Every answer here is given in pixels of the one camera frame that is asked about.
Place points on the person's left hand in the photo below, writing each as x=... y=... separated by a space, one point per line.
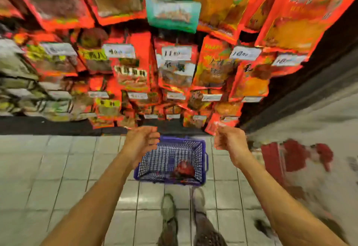
x=140 y=145

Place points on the person's right hand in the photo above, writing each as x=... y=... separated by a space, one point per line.
x=232 y=142

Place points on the blue plastic basket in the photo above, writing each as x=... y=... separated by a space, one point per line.
x=151 y=167

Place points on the pile of red seasoning packets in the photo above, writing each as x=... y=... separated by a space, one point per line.
x=184 y=169

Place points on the person's right forearm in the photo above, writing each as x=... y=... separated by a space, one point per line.
x=285 y=209

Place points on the person's left forearm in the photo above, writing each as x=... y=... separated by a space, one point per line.
x=92 y=209

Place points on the person's right leg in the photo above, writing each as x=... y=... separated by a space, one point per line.
x=207 y=230

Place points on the person's leg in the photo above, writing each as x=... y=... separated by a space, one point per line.
x=207 y=230
x=168 y=233

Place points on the person's left leg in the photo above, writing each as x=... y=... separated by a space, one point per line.
x=168 y=233

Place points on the grey right shoe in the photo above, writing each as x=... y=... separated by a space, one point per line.
x=198 y=200

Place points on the grey shoe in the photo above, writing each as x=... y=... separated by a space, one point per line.
x=168 y=206
x=198 y=200

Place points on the grey left shoe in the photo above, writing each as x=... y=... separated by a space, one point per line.
x=168 y=206

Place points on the rows of hanging red packets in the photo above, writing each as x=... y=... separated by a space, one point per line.
x=134 y=64

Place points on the hanging display of seasoning packets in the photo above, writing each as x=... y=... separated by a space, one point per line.
x=176 y=52

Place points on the assorted green brown packets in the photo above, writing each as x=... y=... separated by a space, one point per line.
x=22 y=86

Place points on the green white-label packet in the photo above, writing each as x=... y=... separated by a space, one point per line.
x=173 y=10

